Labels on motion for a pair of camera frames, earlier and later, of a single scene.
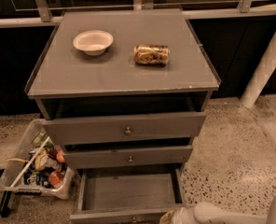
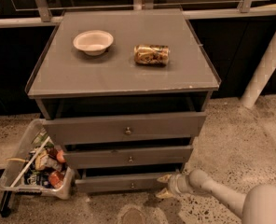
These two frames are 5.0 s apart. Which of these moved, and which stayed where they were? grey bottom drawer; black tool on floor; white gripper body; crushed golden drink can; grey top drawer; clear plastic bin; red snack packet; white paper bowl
Moved: white gripper body; grey bottom drawer
Stayed: grey top drawer; clear plastic bin; white paper bowl; black tool on floor; crushed golden drink can; red snack packet
